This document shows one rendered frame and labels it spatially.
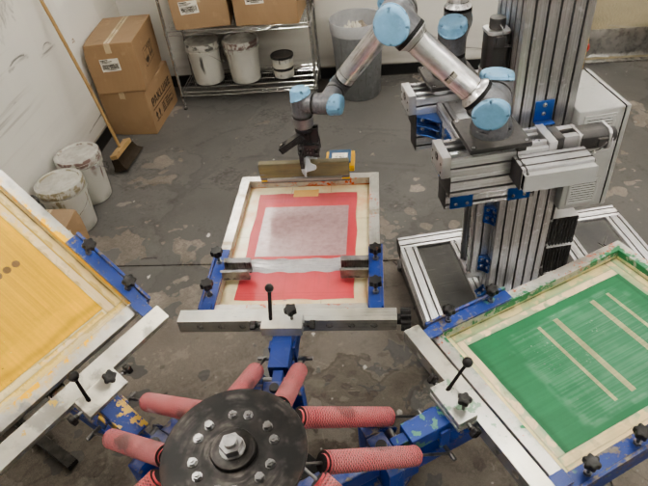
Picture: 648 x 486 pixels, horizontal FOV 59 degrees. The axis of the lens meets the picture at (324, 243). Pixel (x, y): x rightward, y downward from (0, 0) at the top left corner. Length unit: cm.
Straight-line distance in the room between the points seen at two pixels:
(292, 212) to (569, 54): 118
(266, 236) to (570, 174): 112
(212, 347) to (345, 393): 77
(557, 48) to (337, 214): 99
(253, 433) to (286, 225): 117
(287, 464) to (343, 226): 122
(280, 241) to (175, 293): 144
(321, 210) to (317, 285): 42
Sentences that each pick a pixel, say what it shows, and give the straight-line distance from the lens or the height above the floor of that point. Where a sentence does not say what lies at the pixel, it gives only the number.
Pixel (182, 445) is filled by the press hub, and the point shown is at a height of 131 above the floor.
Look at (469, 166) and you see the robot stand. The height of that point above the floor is 115.
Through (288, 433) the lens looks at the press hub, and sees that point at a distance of 124.
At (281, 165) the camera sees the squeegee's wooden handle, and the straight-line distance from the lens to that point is 228.
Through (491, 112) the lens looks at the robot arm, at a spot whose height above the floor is 144.
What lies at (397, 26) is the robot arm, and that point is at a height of 170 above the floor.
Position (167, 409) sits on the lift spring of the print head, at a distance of 150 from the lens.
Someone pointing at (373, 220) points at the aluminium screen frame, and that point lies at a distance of 219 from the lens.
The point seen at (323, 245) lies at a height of 96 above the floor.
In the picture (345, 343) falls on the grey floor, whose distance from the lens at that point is 305.
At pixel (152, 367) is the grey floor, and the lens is 319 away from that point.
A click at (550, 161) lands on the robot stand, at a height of 118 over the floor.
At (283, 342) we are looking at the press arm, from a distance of 173.
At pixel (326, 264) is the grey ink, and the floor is 96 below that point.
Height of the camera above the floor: 236
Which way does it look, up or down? 41 degrees down
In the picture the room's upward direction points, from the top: 7 degrees counter-clockwise
